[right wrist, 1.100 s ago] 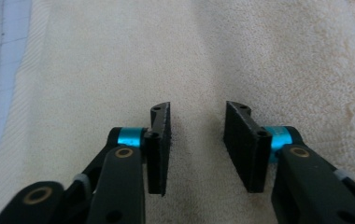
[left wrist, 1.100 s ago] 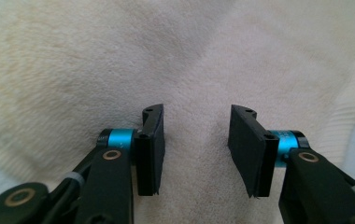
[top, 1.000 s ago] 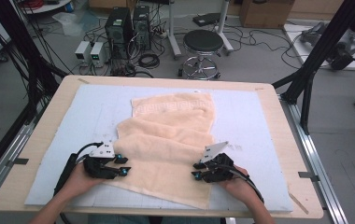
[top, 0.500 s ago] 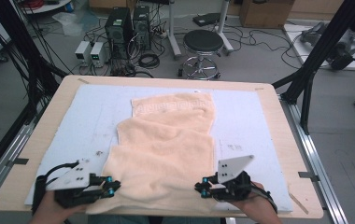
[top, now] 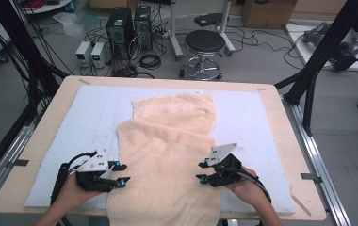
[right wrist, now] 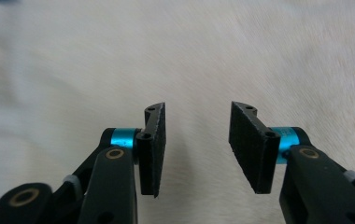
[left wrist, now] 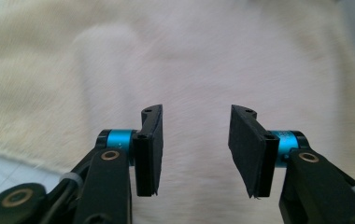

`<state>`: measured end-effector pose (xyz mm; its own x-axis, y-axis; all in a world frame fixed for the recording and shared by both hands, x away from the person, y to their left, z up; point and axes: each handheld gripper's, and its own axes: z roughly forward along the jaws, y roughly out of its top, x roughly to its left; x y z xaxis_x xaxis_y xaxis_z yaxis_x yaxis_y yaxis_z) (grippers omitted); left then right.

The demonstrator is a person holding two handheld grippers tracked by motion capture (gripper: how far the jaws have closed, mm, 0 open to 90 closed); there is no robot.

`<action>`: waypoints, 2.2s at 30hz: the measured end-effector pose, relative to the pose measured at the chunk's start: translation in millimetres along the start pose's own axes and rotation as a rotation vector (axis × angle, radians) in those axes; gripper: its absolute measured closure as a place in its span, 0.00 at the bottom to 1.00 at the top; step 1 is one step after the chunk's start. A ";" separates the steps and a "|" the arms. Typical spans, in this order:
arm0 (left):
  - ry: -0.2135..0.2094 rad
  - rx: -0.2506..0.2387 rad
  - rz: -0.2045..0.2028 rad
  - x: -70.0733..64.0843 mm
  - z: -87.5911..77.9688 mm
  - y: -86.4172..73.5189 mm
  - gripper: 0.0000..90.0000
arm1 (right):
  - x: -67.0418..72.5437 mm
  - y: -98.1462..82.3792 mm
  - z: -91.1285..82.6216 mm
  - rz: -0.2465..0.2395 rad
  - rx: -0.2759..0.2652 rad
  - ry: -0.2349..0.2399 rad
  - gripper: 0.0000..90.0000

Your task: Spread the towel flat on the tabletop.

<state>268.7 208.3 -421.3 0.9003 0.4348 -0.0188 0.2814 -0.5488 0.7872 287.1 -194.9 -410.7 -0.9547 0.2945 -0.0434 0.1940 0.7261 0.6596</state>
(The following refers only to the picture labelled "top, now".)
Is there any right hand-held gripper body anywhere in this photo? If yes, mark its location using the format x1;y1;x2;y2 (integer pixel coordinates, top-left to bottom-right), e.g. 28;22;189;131
207;142;243;188

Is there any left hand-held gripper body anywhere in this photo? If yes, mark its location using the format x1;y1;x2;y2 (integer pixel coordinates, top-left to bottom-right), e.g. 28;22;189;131
74;153;119;193

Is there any cream terry towel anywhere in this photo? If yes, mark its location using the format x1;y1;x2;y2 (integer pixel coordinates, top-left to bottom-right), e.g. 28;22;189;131
106;92;222;226

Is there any person's left hand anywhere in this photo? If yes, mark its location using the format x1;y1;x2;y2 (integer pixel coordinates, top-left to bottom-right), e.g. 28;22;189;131
56;174;105;210

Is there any person's right hand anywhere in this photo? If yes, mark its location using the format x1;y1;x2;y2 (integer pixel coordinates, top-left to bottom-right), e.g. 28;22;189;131
225;166;270;210

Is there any pale blue table mat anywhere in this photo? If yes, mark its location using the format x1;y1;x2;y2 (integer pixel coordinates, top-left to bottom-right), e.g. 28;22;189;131
24;84;297;215

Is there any black tape strip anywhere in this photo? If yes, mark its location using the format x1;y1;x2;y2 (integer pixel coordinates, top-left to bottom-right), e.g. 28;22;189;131
300;172;322;185
6;159;30;168

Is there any white power supply box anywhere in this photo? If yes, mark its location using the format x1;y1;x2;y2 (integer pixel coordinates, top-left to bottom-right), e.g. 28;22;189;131
74;40;93;64
90;41;111;68

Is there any black round stool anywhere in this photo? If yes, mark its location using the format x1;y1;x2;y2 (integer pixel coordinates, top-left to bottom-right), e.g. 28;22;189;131
180;29;227;81

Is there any white desk leg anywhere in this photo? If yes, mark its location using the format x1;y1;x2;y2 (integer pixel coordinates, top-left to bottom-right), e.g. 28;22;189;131
167;0;185;60
217;0;237;55

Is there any large black computer tower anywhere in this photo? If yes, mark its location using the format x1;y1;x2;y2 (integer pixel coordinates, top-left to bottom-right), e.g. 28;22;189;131
106;7;136;60

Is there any black computer tower with fan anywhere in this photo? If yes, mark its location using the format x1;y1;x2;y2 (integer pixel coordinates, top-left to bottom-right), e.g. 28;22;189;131
134;5;154;52

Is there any flat black box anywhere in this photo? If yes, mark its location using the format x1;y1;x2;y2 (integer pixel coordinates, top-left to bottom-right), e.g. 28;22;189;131
194;12;228;28

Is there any clear plastic bag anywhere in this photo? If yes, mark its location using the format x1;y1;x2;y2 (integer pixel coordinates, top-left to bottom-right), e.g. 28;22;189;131
53;11;101;38

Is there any brown cardboard box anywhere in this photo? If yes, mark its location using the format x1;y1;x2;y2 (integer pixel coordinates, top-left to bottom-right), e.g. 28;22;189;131
241;0;298;30

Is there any grey machine on board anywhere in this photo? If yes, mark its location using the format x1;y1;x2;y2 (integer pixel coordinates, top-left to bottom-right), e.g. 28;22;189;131
302;21;358;72

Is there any round white table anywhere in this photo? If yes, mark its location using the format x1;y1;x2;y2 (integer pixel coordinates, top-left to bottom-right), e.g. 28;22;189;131
18;0;73;15

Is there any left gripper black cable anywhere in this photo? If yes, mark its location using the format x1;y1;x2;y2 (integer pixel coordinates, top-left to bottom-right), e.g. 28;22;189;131
50;151;99;206

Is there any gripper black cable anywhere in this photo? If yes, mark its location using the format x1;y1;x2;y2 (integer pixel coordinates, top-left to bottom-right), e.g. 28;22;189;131
50;151;99;206
230;169;273;204

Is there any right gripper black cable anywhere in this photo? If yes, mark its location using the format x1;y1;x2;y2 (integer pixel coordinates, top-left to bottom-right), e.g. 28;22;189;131
230;169;273;204

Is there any aluminium rail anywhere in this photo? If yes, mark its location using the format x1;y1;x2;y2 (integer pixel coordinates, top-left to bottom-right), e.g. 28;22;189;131
282;95;353;226
0;106;48;215

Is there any coiled black cable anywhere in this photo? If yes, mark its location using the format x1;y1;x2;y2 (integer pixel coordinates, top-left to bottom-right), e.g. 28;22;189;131
138;54;162;71

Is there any long black floor cable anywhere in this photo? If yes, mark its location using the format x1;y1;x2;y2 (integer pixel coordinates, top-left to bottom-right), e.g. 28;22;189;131
228;25;307;71

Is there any black frame post with brace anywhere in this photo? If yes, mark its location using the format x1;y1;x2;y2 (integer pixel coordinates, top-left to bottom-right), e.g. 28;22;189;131
274;0;358;137

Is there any black frame post with cables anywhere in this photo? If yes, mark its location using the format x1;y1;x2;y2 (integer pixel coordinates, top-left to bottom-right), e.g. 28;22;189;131
0;0;70;189

